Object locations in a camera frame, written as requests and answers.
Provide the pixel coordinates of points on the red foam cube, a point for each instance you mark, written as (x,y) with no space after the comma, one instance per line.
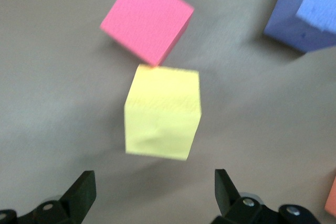
(147,16)

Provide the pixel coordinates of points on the yellow foam cube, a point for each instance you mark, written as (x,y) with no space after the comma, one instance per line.
(162,113)

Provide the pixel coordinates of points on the orange foam cube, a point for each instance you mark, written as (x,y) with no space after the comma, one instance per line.
(332,197)

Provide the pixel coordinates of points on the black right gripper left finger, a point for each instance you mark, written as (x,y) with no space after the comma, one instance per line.
(81,195)

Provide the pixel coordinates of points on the purple foam cube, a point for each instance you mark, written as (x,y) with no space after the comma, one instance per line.
(296,19)

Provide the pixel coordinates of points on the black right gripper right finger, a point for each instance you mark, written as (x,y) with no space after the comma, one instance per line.
(225,195)

